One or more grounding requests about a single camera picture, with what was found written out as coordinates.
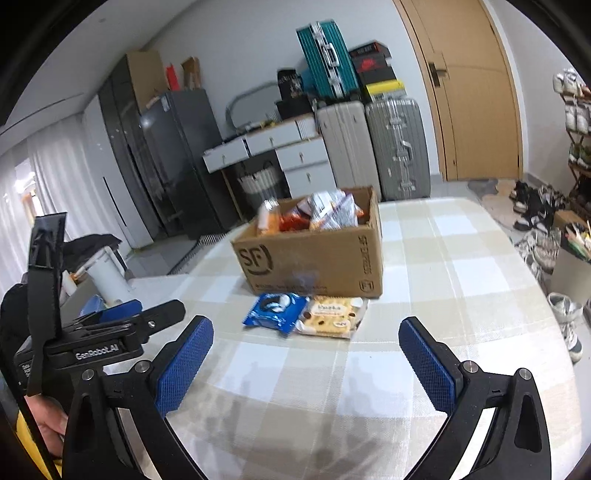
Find oval mirror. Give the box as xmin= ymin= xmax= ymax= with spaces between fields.
xmin=225 ymin=82 xmax=279 ymax=135

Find brown cardboard box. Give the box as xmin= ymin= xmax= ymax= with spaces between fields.
xmin=230 ymin=185 xmax=384 ymax=298

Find grey white laundry basket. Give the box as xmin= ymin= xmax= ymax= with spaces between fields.
xmin=234 ymin=162 xmax=283 ymax=209

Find yellow shoe box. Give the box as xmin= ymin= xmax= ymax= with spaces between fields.
xmin=364 ymin=79 xmax=407 ymax=104

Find small open cardboard box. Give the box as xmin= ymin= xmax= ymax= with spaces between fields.
xmin=180 ymin=56 xmax=203 ymax=91

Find pile of shoes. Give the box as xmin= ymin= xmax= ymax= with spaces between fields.
xmin=509 ymin=179 xmax=591 ymax=283

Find white orange snack bag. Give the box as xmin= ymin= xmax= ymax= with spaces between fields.
xmin=308 ymin=189 xmax=347 ymax=222

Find dark grey fridge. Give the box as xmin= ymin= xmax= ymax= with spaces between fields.
xmin=139 ymin=89 xmax=239 ymax=232

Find wooden door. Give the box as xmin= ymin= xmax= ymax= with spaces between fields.
xmin=392 ymin=0 xmax=526 ymax=182

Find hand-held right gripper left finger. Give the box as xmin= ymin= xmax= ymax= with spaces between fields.
xmin=61 ymin=315 xmax=215 ymax=480

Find grey door mat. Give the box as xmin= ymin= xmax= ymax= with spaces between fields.
xmin=468 ymin=178 xmax=519 ymax=209

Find dark glass cabinet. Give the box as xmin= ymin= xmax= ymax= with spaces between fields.
xmin=97 ymin=54 xmax=172 ymax=239

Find beige cookie packet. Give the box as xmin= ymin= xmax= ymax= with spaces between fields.
xmin=294 ymin=295 xmax=369 ymax=341

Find black printed bag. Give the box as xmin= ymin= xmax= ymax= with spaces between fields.
xmin=276 ymin=68 xmax=306 ymax=100

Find black storage box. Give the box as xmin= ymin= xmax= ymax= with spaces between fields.
xmin=275 ymin=96 xmax=315 ymax=120

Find blue cookie packet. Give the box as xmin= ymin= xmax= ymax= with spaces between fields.
xmin=243 ymin=292 xmax=310 ymax=339

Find teal suitcase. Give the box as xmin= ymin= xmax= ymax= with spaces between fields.
xmin=295 ymin=20 xmax=361 ymax=101

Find white sneaker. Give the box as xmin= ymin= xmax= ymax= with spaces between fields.
xmin=547 ymin=292 xmax=585 ymax=364

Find person's left hand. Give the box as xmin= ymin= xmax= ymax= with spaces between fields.
xmin=24 ymin=396 xmax=69 ymax=449

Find black red shoe box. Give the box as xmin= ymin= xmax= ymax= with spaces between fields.
xmin=348 ymin=42 xmax=393 ymax=73

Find orange snack packet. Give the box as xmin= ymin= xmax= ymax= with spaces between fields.
xmin=256 ymin=198 xmax=284 ymax=236

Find yellow-sleeved left forearm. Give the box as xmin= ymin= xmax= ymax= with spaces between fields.
xmin=13 ymin=411 xmax=63 ymax=480

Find dark floor rug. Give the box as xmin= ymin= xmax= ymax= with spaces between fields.
xmin=167 ymin=233 xmax=232 ymax=276

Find white sheer curtain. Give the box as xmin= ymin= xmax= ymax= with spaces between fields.
xmin=0 ymin=133 xmax=108 ymax=297

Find red crinkled snack packet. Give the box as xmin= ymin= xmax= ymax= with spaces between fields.
xmin=279 ymin=211 xmax=312 ymax=232

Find white desk with drawers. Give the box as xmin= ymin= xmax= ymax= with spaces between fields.
xmin=202 ymin=115 xmax=339 ymax=219

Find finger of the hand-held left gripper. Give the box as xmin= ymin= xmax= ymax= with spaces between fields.
xmin=124 ymin=298 xmax=187 ymax=343
xmin=79 ymin=299 xmax=144 ymax=326

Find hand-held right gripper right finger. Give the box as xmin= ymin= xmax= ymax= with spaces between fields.
xmin=398 ymin=316 xmax=553 ymax=480

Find white suitcase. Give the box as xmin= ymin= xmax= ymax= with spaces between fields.
xmin=316 ymin=100 xmax=382 ymax=202

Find silver suitcase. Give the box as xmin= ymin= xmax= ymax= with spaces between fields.
xmin=364 ymin=97 xmax=432 ymax=201

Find large flat cardboard box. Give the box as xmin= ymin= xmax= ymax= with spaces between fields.
xmin=126 ymin=48 xmax=167 ymax=101

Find black jacket on chair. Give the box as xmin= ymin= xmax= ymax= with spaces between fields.
xmin=0 ymin=283 xmax=34 ymax=371

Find shoe rack with shoes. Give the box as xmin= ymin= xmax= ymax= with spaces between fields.
xmin=553 ymin=68 xmax=591 ymax=223

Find black puffy jacket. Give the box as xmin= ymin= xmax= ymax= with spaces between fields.
xmin=61 ymin=233 xmax=124 ymax=271

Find checkered tablecloth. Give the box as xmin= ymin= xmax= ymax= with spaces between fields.
xmin=124 ymin=196 xmax=583 ymax=480

